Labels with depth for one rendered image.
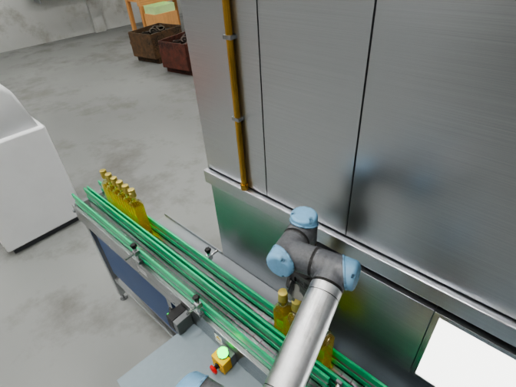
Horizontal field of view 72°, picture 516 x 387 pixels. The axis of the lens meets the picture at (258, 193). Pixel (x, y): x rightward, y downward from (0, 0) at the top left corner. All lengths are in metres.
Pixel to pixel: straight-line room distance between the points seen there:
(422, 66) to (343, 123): 0.23
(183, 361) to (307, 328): 0.94
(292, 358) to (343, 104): 0.59
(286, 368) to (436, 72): 0.65
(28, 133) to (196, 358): 2.33
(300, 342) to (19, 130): 2.93
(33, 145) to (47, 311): 1.30
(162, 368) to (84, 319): 1.39
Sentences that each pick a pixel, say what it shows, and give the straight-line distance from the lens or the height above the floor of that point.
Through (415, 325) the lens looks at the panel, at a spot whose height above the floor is 1.22.
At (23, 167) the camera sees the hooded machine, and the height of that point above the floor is 0.73.
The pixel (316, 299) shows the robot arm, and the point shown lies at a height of 1.52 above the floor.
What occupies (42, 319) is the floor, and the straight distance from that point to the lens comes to 3.12.
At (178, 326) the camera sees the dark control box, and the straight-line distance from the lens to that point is 1.66.
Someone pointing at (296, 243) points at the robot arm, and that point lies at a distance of 0.88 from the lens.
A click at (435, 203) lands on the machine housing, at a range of 0.92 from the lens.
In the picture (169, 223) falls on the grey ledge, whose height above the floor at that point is 0.88.
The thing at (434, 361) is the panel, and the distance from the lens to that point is 1.28.
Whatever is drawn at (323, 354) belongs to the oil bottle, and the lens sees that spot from 1.32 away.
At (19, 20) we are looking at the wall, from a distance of 11.43.
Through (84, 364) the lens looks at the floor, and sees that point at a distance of 2.75.
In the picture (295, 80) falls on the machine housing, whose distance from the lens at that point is 0.98.
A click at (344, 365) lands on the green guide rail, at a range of 1.42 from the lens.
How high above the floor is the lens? 2.18
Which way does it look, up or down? 37 degrees down
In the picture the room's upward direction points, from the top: 4 degrees counter-clockwise
